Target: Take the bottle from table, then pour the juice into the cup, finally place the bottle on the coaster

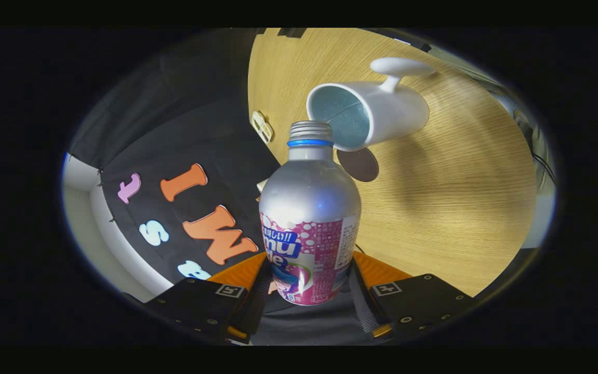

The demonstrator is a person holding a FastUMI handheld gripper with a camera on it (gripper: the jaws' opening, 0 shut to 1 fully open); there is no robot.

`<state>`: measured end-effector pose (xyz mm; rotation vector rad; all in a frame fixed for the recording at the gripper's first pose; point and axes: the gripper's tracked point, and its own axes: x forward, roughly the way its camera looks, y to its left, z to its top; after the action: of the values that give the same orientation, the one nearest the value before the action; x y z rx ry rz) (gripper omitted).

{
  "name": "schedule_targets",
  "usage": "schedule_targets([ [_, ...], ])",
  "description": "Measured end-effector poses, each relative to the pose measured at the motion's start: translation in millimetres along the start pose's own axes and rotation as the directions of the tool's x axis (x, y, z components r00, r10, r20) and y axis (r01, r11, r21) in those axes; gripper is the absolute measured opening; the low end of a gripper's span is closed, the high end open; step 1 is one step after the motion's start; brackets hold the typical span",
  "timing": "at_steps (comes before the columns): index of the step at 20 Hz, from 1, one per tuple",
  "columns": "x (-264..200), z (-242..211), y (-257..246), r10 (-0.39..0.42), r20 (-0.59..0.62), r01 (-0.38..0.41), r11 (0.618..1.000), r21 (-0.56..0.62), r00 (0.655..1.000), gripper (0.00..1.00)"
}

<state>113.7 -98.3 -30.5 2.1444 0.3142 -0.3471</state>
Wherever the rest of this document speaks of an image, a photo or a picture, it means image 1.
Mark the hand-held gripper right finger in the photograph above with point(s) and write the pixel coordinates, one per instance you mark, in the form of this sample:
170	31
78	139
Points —
365	309

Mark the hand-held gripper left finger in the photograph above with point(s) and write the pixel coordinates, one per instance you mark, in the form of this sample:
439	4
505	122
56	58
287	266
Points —
255	311

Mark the silver juice bottle pink label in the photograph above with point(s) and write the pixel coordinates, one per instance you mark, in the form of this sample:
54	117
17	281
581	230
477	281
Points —
309	197

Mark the round brown coaster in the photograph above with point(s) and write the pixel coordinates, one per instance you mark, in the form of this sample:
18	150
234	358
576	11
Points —
361	166

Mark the wooden table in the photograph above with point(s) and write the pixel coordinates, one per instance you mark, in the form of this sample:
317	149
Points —
460	208

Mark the small white divided tray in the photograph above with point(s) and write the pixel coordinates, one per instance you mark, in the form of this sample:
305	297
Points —
261	126

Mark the black backdrop cloth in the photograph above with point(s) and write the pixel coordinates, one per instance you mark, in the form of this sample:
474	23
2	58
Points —
200	114

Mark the black table clamp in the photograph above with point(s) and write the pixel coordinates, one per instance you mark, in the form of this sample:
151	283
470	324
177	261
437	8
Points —
291	32

